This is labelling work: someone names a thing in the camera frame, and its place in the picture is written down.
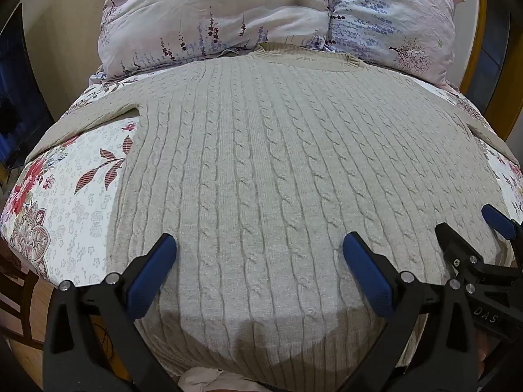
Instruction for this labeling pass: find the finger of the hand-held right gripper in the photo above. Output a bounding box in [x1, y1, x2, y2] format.
[435, 222, 483, 291]
[481, 204, 523, 248]

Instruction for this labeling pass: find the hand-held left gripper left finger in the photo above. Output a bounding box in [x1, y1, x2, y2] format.
[45, 233, 193, 392]

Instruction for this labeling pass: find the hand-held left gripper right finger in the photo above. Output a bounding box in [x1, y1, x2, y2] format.
[342, 231, 480, 392]

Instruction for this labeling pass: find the beige cable-knit sweater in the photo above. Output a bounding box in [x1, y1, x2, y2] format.
[26, 43, 519, 388]

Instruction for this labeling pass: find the floral bed sheet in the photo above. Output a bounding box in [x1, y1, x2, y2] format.
[0, 69, 523, 290]

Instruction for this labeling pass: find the white cloth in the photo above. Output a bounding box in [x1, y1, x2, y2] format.
[177, 367, 266, 392]

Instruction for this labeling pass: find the wooden chair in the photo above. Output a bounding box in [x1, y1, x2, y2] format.
[0, 237, 46, 352]

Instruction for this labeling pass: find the dark curtain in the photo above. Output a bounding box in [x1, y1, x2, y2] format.
[0, 4, 56, 174]

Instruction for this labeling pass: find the floral pillow left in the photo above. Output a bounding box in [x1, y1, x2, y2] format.
[96, 0, 466, 92]

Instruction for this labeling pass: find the yellow wooden frame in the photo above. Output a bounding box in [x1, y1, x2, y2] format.
[458, 0, 523, 141]

